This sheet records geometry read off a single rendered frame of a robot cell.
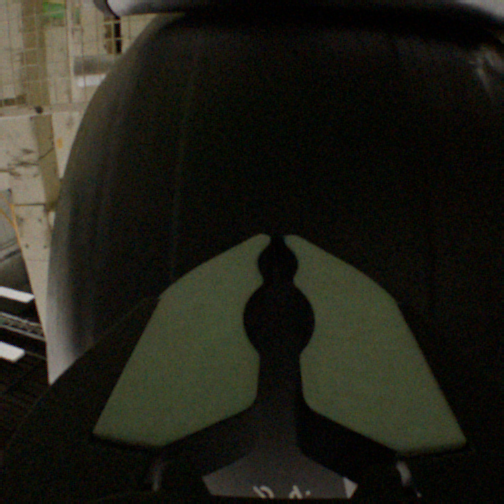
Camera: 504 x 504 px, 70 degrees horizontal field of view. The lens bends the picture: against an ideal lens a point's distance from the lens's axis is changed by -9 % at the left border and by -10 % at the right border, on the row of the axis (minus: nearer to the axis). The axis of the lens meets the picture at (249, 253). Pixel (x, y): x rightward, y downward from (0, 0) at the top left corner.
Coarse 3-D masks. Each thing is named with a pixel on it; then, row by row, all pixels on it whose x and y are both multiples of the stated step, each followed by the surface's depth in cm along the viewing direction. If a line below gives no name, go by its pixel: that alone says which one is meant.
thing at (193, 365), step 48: (192, 288) 10; (240, 288) 10; (144, 336) 8; (192, 336) 8; (240, 336) 8; (144, 384) 7; (192, 384) 7; (240, 384) 7; (96, 432) 6; (144, 432) 6; (192, 432) 6; (240, 432) 7
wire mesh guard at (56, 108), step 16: (48, 0) 60; (64, 0) 60; (32, 16) 61; (64, 16) 61; (80, 16) 61; (96, 16) 61; (128, 16) 61; (144, 16) 61; (32, 32) 62; (80, 32) 62; (96, 32) 62; (112, 32) 62; (128, 32) 62; (32, 48) 63; (32, 64) 65; (0, 80) 66; (0, 112) 67; (16, 112) 67; (32, 112) 67; (48, 112) 67; (64, 112) 67
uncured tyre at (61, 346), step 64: (128, 64) 19; (192, 64) 18; (256, 64) 17; (320, 64) 17; (384, 64) 17; (448, 64) 17; (128, 128) 17; (192, 128) 16; (256, 128) 16; (320, 128) 16; (384, 128) 16; (448, 128) 16; (64, 192) 19; (128, 192) 16; (192, 192) 15; (256, 192) 15; (320, 192) 15; (384, 192) 15; (448, 192) 15; (64, 256) 17; (128, 256) 15; (192, 256) 15; (384, 256) 14; (448, 256) 14; (64, 320) 17; (448, 320) 14; (256, 448) 14
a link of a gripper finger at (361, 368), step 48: (288, 240) 12; (288, 288) 12; (336, 288) 10; (336, 336) 8; (384, 336) 8; (336, 384) 7; (384, 384) 7; (432, 384) 7; (336, 432) 6; (384, 432) 6; (432, 432) 6
